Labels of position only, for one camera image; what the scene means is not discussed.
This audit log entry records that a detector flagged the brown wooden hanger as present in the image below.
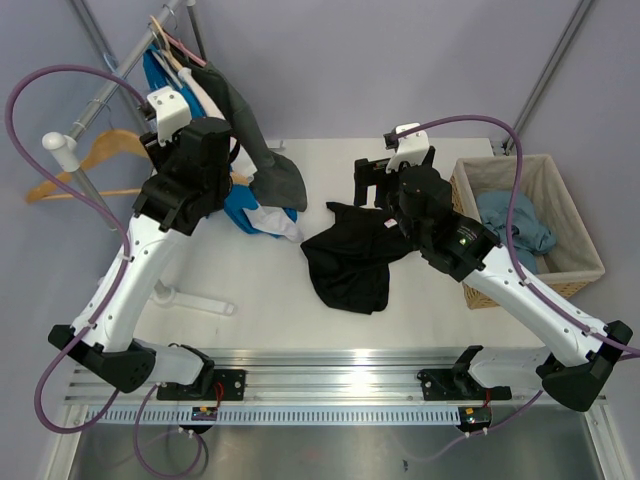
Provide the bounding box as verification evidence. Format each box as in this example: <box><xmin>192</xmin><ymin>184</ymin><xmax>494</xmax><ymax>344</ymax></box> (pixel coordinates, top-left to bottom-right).
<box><xmin>25</xmin><ymin>129</ymin><xmax>153</xmax><ymax>204</ymax></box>

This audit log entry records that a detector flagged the black t shirt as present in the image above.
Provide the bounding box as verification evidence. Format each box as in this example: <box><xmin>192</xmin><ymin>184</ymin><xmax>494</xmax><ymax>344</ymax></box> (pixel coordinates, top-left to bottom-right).
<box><xmin>301</xmin><ymin>202</ymin><xmax>413</xmax><ymax>315</ymax></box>

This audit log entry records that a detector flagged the bright blue t shirt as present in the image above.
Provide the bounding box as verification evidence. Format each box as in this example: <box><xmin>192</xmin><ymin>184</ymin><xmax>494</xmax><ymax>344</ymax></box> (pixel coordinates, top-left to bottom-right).
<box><xmin>142</xmin><ymin>47</ymin><xmax>301</xmax><ymax>236</ymax></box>

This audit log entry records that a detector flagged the grey-blue t shirt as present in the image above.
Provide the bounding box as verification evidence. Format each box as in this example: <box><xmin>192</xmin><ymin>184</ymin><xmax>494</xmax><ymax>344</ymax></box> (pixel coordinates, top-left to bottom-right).
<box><xmin>476</xmin><ymin>191</ymin><xmax>557</xmax><ymax>274</ymax></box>

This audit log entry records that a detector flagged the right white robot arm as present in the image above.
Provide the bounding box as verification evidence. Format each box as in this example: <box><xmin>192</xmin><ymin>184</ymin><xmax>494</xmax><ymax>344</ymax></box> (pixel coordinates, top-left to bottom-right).
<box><xmin>354</xmin><ymin>147</ymin><xmax>633</xmax><ymax>412</ymax></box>

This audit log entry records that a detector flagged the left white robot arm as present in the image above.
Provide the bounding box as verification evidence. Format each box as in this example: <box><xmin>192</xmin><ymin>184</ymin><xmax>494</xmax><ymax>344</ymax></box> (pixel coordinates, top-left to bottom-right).
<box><xmin>48</xmin><ymin>117</ymin><xmax>237</xmax><ymax>399</ymax></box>

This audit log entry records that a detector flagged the white t shirt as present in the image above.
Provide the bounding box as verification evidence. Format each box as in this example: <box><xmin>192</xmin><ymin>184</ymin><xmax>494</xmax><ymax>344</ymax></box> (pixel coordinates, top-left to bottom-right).
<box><xmin>177</xmin><ymin>67</ymin><xmax>305</xmax><ymax>244</ymax></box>

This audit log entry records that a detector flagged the dark grey t shirt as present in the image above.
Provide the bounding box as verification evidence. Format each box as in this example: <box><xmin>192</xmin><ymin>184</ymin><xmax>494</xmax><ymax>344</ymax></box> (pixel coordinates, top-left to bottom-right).
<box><xmin>191</xmin><ymin>62</ymin><xmax>308</xmax><ymax>212</ymax></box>

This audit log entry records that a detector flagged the pink hanger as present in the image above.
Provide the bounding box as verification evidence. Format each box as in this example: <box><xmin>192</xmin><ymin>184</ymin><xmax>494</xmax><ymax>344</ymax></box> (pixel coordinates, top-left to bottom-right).
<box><xmin>164</xmin><ymin>32</ymin><xmax>207</xmax><ymax>68</ymax></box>

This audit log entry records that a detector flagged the metal clothes rack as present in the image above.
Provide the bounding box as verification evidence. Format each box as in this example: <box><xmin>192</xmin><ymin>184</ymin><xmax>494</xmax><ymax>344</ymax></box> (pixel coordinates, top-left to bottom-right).
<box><xmin>54</xmin><ymin>1</ymin><xmax>235</xmax><ymax>316</ymax></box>

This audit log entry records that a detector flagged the wicker laundry basket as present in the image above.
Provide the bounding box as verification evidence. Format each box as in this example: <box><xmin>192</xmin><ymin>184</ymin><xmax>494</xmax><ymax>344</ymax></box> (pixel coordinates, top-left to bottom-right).
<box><xmin>450</xmin><ymin>154</ymin><xmax>605</xmax><ymax>299</ymax></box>

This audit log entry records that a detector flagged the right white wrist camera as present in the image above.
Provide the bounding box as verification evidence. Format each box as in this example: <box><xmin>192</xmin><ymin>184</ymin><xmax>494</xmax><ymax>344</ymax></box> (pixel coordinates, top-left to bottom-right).
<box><xmin>383</xmin><ymin>123</ymin><xmax>431</xmax><ymax>174</ymax></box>

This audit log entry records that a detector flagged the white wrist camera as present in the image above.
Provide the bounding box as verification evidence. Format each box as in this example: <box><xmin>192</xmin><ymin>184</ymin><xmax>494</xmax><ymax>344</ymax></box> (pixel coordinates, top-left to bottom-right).
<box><xmin>146</xmin><ymin>86</ymin><xmax>192</xmax><ymax>147</ymax></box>
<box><xmin>383</xmin><ymin>123</ymin><xmax>431</xmax><ymax>174</ymax></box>

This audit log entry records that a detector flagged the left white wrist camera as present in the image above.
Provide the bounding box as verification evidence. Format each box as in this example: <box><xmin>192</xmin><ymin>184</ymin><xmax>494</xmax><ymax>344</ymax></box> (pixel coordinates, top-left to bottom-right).
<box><xmin>146</xmin><ymin>86</ymin><xmax>192</xmax><ymax>147</ymax></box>

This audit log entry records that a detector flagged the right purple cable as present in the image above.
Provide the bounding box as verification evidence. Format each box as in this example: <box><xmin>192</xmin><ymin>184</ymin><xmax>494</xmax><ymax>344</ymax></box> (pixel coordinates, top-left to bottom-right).
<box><xmin>392</xmin><ymin>115</ymin><xmax>640</xmax><ymax>361</ymax></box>

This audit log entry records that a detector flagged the purple cable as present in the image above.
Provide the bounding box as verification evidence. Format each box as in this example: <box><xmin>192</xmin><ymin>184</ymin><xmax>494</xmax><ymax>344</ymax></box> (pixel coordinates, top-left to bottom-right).
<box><xmin>4</xmin><ymin>63</ymin><xmax>151</xmax><ymax>434</ymax></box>
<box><xmin>392</xmin><ymin>115</ymin><xmax>640</xmax><ymax>361</ymax></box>

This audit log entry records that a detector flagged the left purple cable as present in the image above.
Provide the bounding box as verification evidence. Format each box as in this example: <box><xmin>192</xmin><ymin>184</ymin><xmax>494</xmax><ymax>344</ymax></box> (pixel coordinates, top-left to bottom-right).
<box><xmin>4</xmin><ymin>63</ymin><xmax>151</xmax><ymax>434</ymax></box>

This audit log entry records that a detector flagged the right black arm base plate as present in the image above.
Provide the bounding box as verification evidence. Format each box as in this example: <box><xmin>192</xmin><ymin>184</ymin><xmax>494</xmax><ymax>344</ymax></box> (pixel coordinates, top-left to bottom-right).
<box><xmin>416</xmin><ymin>369</ymin><xmax>512</xmax><ymax>401</ymax></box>

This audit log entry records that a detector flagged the aluminium mounting rail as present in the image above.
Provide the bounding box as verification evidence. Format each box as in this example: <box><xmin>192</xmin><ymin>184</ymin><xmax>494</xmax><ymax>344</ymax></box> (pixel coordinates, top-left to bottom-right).
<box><xmin>64</xmin><ymin>348</ymin><xmax>606</xmax><ymax>405</ymax></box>

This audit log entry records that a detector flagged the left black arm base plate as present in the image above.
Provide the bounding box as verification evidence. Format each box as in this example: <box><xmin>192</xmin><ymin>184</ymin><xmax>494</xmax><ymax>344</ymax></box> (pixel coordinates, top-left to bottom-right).
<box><xmin>156</xmin><ymin>368</ymin><xmax>247</xmax><ymax>402</ymax></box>

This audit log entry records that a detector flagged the white slotted cable duct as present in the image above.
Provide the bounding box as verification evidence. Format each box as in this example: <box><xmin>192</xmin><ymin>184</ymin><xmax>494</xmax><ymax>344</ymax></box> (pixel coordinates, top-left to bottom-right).
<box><xmin>98</xmin><ymin>405</ymin><xmax>461</xmax><ymax>426</ymax></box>

